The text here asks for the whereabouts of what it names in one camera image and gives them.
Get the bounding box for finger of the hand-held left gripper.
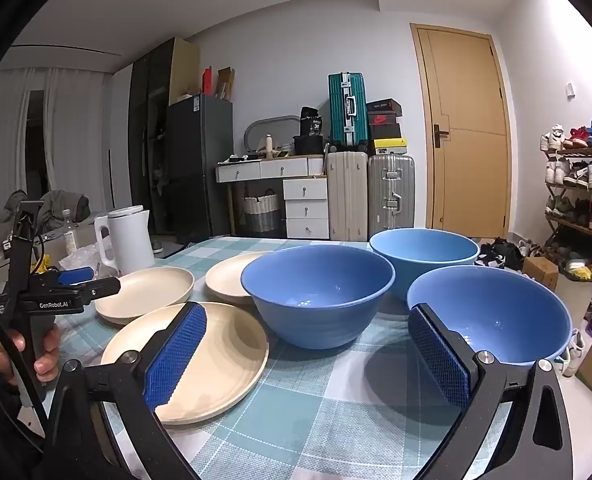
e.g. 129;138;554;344
81;277;122;306
40;266;96;287

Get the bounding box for woven laundry basket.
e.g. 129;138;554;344
242;190;281;233

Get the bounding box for black round box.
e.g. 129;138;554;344
293;134;325;157

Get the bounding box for white desk with drawers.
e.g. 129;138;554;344
216;156;331;239

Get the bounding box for beige plate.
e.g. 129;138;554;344
205;251;277;306
94;266;195;325
100;302;270;426

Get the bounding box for yellow shoe box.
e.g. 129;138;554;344
371;137;407;157

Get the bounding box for white electric kettle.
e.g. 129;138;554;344
94;205;155;277

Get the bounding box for white curtains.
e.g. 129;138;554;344
6;67;114;216

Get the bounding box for wooden door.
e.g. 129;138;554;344
410;22;515;238

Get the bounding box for white tall cabinet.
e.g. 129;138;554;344
110;62;134;211

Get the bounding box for oval grey mirror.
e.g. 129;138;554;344
244;115;303;153

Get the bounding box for black printed bag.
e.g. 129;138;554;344
300;106;325;137

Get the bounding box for person's left hand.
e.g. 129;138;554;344
0;322;62;387

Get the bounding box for group of loose sneakers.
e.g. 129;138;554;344
476;237;589;378

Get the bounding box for clear plastic bag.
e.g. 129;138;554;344
58;245;102;273

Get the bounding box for teal suitcase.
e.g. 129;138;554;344
328;72;369;151

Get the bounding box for wooden shoe rack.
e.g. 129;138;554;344
543;145;592;271

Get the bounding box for light blue bowl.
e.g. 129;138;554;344
370;228;480;303

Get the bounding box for silver suitcase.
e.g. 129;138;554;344
368;155;416;240

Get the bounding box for dark blue bowl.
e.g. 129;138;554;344
241;245;395;351

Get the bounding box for beige suitcase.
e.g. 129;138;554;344
326;151;369;242

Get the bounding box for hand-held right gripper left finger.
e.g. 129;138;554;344
43;301;209;480

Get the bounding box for dark grey refrigerator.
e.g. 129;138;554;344
167;93;234;243

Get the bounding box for clear plastic bottle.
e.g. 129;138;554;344
61;209;78;256

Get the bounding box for dark lidded shoe box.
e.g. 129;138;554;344
366;99;403;115

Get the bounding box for brown cardboard box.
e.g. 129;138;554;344
217;67;235;101

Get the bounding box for white trash bin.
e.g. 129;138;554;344
556;262;592;326

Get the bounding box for grey jacket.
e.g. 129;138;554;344
0;190;92;246

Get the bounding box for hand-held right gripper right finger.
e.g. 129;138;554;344
407;302;574;480

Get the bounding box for small cardboard box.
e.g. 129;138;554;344
522;256;560;291

